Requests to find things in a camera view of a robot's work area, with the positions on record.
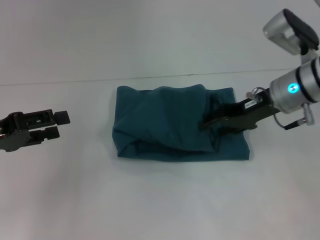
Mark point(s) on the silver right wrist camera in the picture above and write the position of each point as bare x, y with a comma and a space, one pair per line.
290, 30

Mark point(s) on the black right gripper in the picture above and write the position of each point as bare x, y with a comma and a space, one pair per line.
250, 111

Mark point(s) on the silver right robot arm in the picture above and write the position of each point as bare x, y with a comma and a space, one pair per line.
297, 87

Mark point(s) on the teal blue printed T-shirt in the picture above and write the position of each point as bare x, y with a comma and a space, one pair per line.
162, 120

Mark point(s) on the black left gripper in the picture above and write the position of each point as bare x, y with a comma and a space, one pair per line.
13, 135

